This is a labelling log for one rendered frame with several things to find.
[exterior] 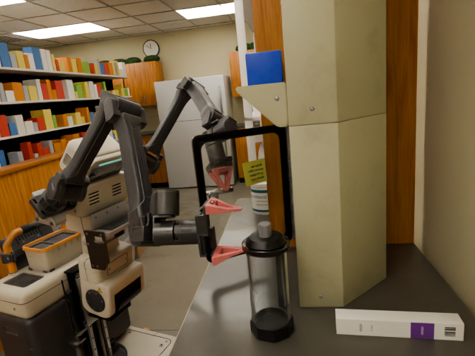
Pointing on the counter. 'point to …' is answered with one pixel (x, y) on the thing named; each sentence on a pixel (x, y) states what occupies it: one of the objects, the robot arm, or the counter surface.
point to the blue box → (264, 68)
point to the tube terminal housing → (337, 145)
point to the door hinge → (290, 180)
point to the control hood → (268, 101)
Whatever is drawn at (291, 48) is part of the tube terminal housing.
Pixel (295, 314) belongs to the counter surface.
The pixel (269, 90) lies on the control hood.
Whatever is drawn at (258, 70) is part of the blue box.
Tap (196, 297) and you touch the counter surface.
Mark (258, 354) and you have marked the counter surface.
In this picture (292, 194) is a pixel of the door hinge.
